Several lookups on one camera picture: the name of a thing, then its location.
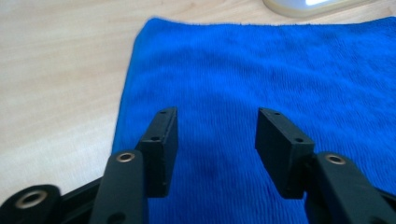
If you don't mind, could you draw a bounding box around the blue towel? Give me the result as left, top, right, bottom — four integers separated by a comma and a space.
111, 16, 396, 224

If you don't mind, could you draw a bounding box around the cream plastic tray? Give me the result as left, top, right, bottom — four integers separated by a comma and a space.
262, 0, 377, 19

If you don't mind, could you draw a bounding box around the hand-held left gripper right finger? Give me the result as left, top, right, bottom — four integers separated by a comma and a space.
254, 106, 396, 224

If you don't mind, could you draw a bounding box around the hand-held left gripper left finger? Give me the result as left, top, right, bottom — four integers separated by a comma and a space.
89, 106, 179, 224

